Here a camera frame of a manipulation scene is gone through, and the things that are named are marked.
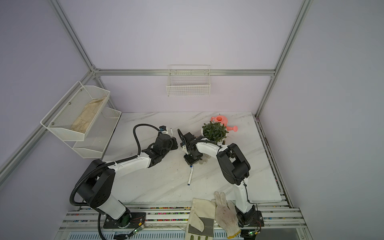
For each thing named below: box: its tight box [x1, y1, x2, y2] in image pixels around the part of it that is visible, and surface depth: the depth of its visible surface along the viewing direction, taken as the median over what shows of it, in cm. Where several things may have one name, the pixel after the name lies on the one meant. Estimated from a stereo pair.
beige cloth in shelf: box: [70, 96, 106, 133], surface depth 80 cm
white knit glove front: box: [211, 191, 242, 239], surface depth 76 cm
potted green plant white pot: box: [201, 121, 229, 143], surface depth 90 cm
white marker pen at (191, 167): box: [187, 165, 194, 186], surface depth 90 cm
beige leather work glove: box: [185, 198, 216, 240], surface depth 75 cm
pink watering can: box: [210, 115, 239, 132], surface depth 106 cm
